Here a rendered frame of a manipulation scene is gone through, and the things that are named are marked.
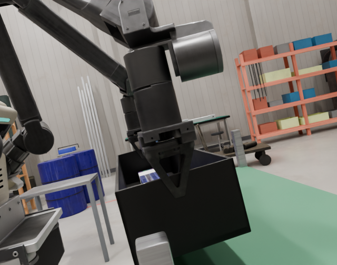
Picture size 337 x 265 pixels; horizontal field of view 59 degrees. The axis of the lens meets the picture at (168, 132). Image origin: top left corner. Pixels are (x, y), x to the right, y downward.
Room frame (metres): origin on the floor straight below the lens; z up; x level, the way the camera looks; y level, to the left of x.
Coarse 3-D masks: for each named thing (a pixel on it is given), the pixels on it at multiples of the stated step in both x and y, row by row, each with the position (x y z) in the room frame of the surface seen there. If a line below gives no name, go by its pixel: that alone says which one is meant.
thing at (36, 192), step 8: (88, 176) 3.07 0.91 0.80; (96, 176) 3.13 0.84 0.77; (48, 184) 3.17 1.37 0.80; (56, 184) 3.03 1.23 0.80; (64, 184) 2.90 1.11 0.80; (72, 184) 2.78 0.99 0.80; (80, 184) 2.78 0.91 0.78; (88, 184) 2.78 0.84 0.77; (96, 184) 3.19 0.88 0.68; (24, 192) 2.95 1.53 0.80; (32, 192) 2.82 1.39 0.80; (40, 192) 2.75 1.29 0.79; (48, 192) 2.76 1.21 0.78; (88, 192) 2.78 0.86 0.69; (40, 200) 3.18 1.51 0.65; (40, 208) 3.15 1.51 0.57; (96, 208) 2.79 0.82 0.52; (104, 208) 3.19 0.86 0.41; (96, 216) 2.78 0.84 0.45; (104, 216) 3.19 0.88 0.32; (96, 224) 2.78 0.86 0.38; (104, 240) 2.80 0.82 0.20; (112, 240) 3.19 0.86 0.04; (104, 248) 2.78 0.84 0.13; (104, 256) 2.78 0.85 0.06
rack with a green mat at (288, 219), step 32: (256, 192) 0.81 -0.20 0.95; (288, 192) 0.75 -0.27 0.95; (320, 192) 0.70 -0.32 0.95; (256, 224) 0.61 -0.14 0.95; (288, 224) 0.57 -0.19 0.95; (320, 224) 0.54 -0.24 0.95; (160, 256) 0.25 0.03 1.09; (192, 256) 0.53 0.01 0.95; (224, 256) 0.50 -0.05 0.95; (256, 256) 0.48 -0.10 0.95; (288, 256) 0.46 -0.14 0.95; (320, 256) 0.44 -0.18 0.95
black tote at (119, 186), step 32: (128, 160) 0.96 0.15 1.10; (160, 160) 0.97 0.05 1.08; (192, 160) 0.66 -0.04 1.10; (224, 160) 0.42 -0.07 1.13; (128, 192) 0.40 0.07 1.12; (160, 192) 0.40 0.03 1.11; (192, 192) 0.41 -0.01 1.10; (224, 192) 0.42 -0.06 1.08; (128, 224) 0.39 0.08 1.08; (160, 224) 0.40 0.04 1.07; (192, 224) 0.41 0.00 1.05; (224, 224) 0.41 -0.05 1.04
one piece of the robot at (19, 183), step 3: (12, 177) 0.84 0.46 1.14; (15, 177) 0.85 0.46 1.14; (15, 180) 0.83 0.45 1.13; (18, 180) 0.85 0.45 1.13; (21, 180) 0.86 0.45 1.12; (18, 183) 0.83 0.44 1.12; (21, 183) 0.85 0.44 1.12; (15, 186) 0.82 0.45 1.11; (18, 186) 0.83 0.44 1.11; (21, 186) 0.85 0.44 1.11; (9, 189) 0.82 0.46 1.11; (12, 189) 0.82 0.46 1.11; (15, 189) 0.82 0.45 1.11
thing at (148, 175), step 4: (152, 168) 0.93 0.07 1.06; (140, 172) 0.91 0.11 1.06; (144, 172) 0.89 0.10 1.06; (148, 172) 0.87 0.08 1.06; (152, 172) 0.86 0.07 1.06; (140, 176) 0.85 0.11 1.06; (144, 176) 0.83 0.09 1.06; (148, 176) 0.81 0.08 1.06; (152, 176) 0.80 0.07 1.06; (156, 176) 0.79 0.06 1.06; (140, 180) 0.90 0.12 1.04; (144, 180) 0.77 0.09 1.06; (148, 180) 0.76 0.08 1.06
